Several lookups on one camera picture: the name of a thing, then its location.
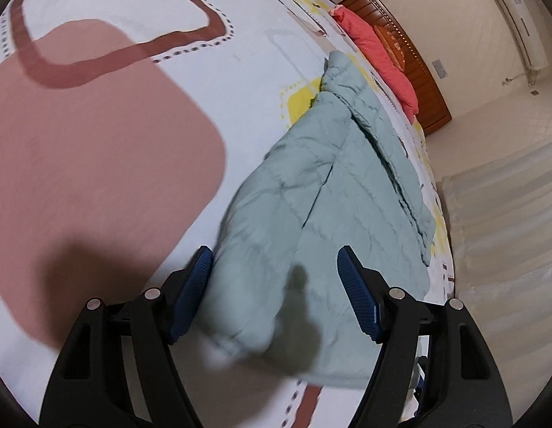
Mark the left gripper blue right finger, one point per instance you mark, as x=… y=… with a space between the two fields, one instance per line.
x=364 y=288

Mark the white patterned bed sheet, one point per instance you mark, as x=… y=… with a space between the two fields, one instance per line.
x=126 y=127

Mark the white wall air conditioner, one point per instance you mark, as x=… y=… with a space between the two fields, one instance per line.
x=525 y=33

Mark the grey wall switch panel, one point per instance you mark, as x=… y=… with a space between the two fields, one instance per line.
x=439 y=68

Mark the coral red pillow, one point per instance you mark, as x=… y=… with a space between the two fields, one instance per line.
x=370 y=44

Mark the orange patterned cushion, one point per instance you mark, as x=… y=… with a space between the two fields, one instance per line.
x=392 y=47

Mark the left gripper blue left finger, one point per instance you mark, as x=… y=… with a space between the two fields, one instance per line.
x=188 y=291

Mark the brown wooden headboard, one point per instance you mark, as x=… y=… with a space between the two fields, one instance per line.
x=433 y=110

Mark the sage green quilted down garment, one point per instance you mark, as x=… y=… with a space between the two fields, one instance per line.
x=340 y=176

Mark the beige curtain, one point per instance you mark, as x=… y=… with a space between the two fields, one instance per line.
x=499 y=217

